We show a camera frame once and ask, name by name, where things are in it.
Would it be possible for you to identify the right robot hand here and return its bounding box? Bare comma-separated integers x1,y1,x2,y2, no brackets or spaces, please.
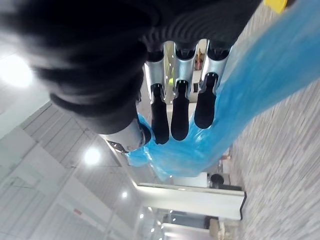
0,0,262,154

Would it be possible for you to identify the blue plastic trash bag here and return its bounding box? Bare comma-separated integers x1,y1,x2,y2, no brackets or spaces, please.
124,0,320,183

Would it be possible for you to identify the black round object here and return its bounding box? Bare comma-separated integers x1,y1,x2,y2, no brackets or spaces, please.
209,174,225,189

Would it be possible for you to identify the yellow object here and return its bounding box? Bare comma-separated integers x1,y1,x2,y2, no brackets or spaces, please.
264,0,289,14

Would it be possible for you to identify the white partition wall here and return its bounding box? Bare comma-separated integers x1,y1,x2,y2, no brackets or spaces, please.
136,181,248,221

